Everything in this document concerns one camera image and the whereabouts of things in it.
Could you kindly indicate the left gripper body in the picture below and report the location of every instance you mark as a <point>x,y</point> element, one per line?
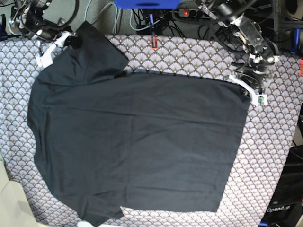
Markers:
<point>252,73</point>

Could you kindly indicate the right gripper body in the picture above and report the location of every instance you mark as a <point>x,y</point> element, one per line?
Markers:
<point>41,31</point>

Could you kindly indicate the black T-shirt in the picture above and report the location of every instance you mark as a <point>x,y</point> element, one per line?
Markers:
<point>106,139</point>

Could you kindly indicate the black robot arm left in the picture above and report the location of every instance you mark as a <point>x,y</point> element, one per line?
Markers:
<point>230,13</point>

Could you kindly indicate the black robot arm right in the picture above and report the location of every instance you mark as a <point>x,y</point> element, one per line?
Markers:
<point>32,11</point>

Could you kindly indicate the fan-patterned grey tablecloth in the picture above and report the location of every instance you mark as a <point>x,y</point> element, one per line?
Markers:
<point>265,144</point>

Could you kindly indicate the red clamp at right edge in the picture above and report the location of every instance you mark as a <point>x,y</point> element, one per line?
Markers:
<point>301,73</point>

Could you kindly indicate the red and blue clamp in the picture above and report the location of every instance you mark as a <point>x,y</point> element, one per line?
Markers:
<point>154,44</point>

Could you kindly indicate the black OpenArm box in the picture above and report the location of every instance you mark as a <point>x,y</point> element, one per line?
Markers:
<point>286,206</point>

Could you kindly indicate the beige cardboard box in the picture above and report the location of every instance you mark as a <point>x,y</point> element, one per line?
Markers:
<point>14,208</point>

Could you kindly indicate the white object at bottom edge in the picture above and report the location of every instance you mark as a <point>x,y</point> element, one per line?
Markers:
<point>84,224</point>

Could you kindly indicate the blue plastic mount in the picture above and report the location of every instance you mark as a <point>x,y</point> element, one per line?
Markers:
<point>147,4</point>

